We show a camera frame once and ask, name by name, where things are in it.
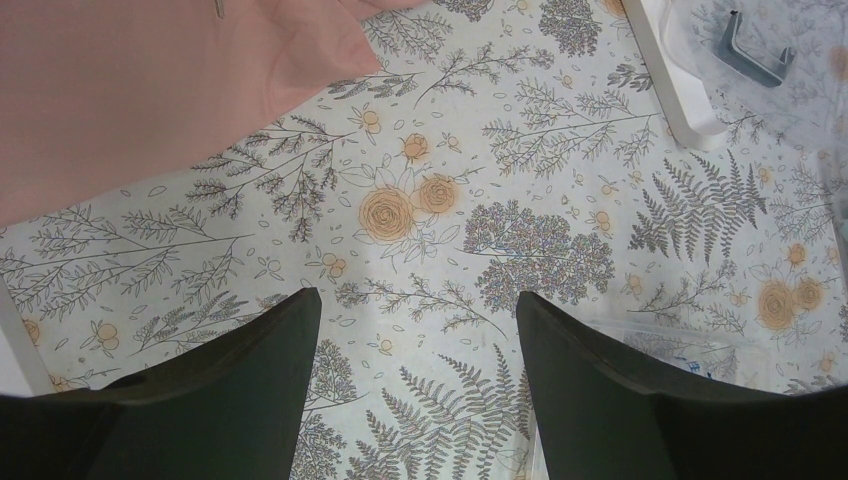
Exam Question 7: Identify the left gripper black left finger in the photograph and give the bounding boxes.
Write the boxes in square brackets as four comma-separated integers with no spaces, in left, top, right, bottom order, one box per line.
[1,288,322,479]

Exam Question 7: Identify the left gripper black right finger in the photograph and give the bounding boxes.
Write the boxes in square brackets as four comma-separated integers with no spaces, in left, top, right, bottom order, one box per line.
[516,291,848,480]

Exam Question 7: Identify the clear box lid black handle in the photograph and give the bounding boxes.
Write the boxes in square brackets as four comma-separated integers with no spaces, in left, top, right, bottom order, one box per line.
[662,0,848,154]

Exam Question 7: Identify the floral table mat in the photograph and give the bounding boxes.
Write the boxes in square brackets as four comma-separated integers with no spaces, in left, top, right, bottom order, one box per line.
[1,1,847,479]

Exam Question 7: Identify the metal clothes rack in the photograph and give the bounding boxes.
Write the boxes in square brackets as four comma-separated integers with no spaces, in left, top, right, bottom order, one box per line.
[622,0,727,152]

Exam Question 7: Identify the pink fabric shorts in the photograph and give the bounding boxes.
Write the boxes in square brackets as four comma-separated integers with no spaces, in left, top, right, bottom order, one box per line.
[1,1,403,226]

